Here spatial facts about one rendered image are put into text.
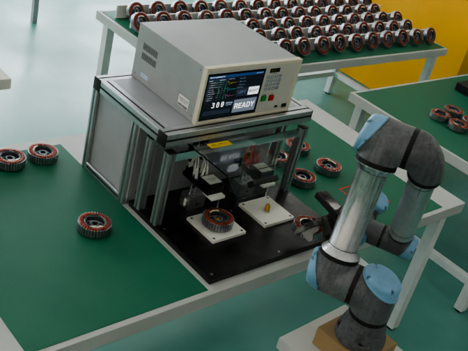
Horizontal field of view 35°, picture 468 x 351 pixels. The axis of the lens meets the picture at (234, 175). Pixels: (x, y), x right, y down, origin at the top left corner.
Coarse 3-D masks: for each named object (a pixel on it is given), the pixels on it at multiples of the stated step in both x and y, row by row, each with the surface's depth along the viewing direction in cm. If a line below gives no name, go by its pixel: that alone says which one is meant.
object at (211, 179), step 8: (192, 176) 259; (200, 176) 256; (208, 176) 257; (216, 176) 258; (192, 184) 261; (200, 184) 256; (208, 184) 253; (216, 184) 254; (208, 192) 253; (216, 192) 256
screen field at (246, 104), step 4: (236, 100) 251; (240, 100) 252; (244, 100) 254; (248, 100) 255; (252, 100) 256; (236, 104) 252; (240, 104) 253; (244, 104) 255; (248, 104) 256; (252, 104) 257; (236, 108) 253; (240, 108) 254; (244, 108) 256; (248, 108) 257; (252, 108) 258; (232, 112) 253
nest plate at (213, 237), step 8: (192, 216) 259; (200, 216) 260; (192, 224) 256; (200, 224) 256; (200, 232) 253; (208, 232) 253; (216, 232) 254; (232, 232) 256; (240, 232) 257; (216, 240) 250
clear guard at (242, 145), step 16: (192, 144) 243; (240, 144) 251; (256, 144) 254; (208, 160) 237; (224, 160) 239; (240, 160) 241; (256, 160) 244; (272, 160) 247; (240, 176) 234; (256, 176) 238; (240, 192) 232; (256, 192) 236
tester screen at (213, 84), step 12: (252, 72) 249; (216, 84) 240; (228, 84) 244; (240, 84) 248; (252, 84) 252; (216, 96) 243; (228, 96) 247; (240, 96) 251; (252, 96) 255; (204, 108) 243
